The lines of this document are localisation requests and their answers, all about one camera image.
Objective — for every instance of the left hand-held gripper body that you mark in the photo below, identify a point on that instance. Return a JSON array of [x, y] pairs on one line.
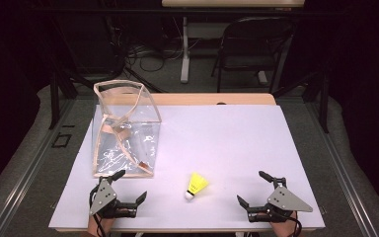
[[102, 197]]

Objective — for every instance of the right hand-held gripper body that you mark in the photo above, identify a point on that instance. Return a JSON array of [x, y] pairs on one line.
[[284, 199]]

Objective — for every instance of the transparent bag with beige trim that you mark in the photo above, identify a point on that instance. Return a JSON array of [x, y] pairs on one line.
[[128, 144]]

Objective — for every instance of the yellow shuttlecock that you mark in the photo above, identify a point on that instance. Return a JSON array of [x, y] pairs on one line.
[[197, 184]]

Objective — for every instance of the person's right hand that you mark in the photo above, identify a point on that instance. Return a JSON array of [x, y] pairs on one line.
[[283, 229]]

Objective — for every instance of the person's left hand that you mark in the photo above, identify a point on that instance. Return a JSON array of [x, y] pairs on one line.
[[92, 227]]

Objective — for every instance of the white table mat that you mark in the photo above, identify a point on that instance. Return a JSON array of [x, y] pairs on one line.
[[217, 148]]

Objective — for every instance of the black metal stand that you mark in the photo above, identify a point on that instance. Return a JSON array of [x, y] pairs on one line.
[[54, 102], [324, 112]]

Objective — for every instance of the wooden table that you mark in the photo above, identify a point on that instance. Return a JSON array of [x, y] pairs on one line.
[[210, 98]]

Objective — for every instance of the black stand leg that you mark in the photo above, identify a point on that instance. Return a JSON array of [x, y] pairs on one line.
[[144, 80]]

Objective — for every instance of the black folding chair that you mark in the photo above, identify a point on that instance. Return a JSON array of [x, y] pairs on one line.
[[253, 49]]

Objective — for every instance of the white desk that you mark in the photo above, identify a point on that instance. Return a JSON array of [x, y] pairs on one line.
[[185, 59]]

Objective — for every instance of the aluminium floor rail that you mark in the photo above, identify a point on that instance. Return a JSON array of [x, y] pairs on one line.
[[341, 169], [29, 171]]

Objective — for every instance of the black floor socket frame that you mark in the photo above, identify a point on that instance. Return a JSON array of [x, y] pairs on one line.
[[65, 134]]

